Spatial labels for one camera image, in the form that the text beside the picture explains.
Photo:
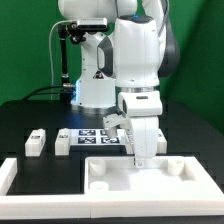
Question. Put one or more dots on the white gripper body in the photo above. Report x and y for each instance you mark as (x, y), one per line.
(145, 131)

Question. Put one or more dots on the grey depth camera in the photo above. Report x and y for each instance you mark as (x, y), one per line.
(92, 24)

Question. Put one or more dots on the white desk tabletop tray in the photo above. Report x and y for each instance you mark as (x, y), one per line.
(165, 186)

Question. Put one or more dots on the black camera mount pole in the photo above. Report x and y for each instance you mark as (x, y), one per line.
(64, 56)

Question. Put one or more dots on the fiducial marker base plate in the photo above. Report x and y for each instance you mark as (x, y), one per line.
(94, 137)

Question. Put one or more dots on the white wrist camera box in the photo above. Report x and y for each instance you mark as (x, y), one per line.
(112, 121)

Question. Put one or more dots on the white U-shaped obstacle frame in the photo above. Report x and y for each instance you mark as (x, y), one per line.
(37, 206)

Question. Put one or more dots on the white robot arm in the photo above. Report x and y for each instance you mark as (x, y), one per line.
(126, 46)

